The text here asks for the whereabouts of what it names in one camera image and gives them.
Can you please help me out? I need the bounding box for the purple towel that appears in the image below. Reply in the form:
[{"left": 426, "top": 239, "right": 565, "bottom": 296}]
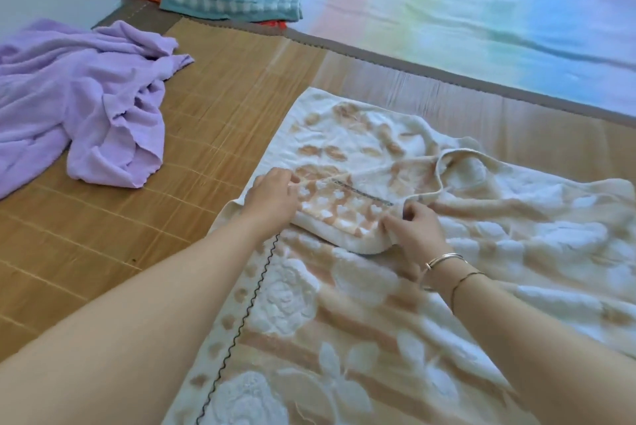
[{"left": 0, "top": 18, "right": 195, "bottom": 201}]

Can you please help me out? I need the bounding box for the brown bamboo sleeping mat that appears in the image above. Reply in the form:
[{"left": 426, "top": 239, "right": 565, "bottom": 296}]
[{"left": 0, "top": 0, "right": 636, "bottom": 366}]

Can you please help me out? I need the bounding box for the person's left forearm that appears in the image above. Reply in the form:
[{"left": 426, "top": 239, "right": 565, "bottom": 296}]
[{"left": 0, "top": 211, "right": 277, "bottom": 425}]

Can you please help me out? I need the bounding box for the beige white patterned towel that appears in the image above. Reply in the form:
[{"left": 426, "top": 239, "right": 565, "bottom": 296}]
[{"left": 162, "top": 87, "right": 636, "bottom": 425}]

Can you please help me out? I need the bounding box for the person's left hand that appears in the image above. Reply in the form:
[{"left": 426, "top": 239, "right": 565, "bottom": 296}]
[{"left": 240, "top": 167, "right": 303, "bottom": 242}]

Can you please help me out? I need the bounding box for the person's right hand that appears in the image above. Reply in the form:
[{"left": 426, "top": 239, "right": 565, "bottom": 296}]
[{"left": 380, "top": 201, "right": 454, "bottom": 284}]

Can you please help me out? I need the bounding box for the person's right forearm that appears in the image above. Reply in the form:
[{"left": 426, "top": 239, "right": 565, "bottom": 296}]
[{"left": 426, "top": 253, "right": 636, "bottom": 425}]

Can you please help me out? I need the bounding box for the silver bangle bracelet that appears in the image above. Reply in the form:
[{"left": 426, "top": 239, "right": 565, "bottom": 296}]
[{"left": 419, "top": 252, "right": 468, "bottom": 291}]

